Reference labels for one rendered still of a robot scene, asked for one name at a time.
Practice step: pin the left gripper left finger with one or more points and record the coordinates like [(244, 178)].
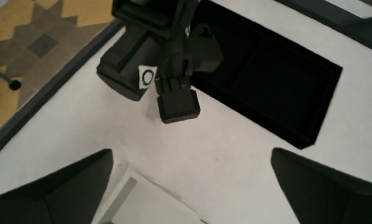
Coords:
[(70, 195)]

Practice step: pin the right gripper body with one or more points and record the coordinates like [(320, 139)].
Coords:
[(179, 105)]

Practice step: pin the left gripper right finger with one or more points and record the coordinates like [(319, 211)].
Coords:
[(320, 194)]

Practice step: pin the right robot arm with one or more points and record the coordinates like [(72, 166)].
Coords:
[(131, 65)]

